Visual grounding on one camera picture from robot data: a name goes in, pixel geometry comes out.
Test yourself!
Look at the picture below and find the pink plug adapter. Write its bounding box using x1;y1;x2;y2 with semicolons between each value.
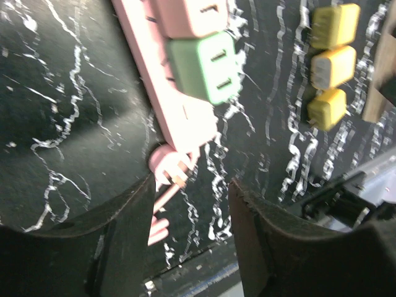
151;0;228;39

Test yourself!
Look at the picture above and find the dark book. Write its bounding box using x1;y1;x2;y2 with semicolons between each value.
362;1;395;123

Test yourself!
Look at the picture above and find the yellow plug adapter three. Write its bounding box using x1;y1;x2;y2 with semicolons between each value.
307;88;347;132

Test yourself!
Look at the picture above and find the yellow plug adapter one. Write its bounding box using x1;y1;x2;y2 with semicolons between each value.
311;3;361;50

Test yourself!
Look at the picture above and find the pink power strip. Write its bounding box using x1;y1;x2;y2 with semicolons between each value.
113;1;217;153

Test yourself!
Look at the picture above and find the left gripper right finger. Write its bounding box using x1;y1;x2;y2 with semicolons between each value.
228;179;395;296

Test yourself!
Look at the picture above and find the pink power cord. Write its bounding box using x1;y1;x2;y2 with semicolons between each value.
147;145;200;247

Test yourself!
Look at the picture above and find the green plug adapter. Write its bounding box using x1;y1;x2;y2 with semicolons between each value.
166;31;241;105

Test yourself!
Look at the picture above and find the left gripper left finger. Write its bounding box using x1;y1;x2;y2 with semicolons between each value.
1;175;155;296

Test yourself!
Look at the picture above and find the yellow plug adapter two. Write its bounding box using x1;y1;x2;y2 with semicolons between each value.
311;46;356;90

